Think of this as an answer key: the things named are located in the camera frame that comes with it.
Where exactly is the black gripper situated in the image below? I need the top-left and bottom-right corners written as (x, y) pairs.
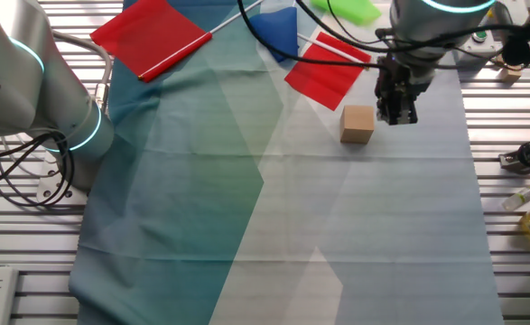
top-left (375, 53), bottom-right (418, 126)

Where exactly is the wooden block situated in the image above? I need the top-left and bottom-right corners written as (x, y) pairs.
top-left (339, 104), bottom-right (377, 145)

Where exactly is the red flag with white pole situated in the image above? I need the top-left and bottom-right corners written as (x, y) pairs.
top-left (284, 31), bottom-right (373, 112)

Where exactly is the grey box with green button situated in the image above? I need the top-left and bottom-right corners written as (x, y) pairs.
top-left (458, 27), bottom-right (497, 67)

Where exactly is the green flag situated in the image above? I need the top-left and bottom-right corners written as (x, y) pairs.
top-left (310, 0), bottom-right (383, 27)

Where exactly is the small wooden cube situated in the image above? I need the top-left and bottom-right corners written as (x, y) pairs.
top-left (498, 65), bottom-right (523, 84)

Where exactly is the black metal clamp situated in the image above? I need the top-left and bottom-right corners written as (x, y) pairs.
top-left (498, 140), bottom-right (530, 175)

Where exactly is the blue flag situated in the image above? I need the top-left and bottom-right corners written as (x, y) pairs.
top-left (247, 6), bottom-right (301, 63)

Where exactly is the orange capped marker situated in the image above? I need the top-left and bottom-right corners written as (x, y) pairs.
top-left (501, 175), bottom-right (530, 212)

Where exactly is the teal grey patterned tablecloth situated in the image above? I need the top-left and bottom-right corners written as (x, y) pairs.
top-left (68, 0), bottom-right (505, 325)

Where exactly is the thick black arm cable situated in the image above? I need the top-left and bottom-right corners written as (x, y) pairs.
top-left (236, 0), bottom-right (387, 71)

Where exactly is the black cable with coiled bundle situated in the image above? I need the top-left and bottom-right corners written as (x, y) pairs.
top-left (375, 22), bottom-right (530, 69)

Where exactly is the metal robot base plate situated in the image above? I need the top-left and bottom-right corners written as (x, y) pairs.
top-left (35, 157), bottom-right (89, 205)

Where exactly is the black base cable bundle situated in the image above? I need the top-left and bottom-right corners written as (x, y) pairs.
top-left (0, 130), bottom-right (77, 209)

